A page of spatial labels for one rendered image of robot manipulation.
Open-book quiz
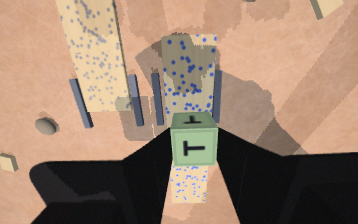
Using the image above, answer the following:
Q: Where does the small beige block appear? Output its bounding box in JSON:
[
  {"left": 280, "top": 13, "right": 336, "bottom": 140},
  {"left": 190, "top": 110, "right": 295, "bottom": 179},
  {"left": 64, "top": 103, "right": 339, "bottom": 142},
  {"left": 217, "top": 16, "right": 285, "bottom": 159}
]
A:
[{"left": 0, "top": 153, "right": 18, "bottom": 172}]

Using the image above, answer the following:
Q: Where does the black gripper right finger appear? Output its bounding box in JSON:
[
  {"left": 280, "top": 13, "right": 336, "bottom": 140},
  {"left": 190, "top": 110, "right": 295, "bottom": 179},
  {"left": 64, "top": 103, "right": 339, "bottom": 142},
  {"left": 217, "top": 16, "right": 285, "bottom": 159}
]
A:
[{"left": 217, "top": 127, "right": 358, "bottom": 224}]

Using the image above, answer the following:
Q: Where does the light green cube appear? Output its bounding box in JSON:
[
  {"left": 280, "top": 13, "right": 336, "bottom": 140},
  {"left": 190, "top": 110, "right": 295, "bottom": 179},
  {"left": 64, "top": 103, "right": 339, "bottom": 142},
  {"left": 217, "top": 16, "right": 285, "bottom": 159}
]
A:
[{"left": 170, "top": 111, "right": 218, "bottom": 167}]

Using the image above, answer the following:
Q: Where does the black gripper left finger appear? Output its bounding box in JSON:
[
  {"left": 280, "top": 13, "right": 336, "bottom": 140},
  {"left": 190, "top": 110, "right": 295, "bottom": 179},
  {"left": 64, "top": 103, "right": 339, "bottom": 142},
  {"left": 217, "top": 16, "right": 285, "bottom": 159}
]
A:
[{"left": 29, "top": 127, "right": 173, "bottom": 224}]

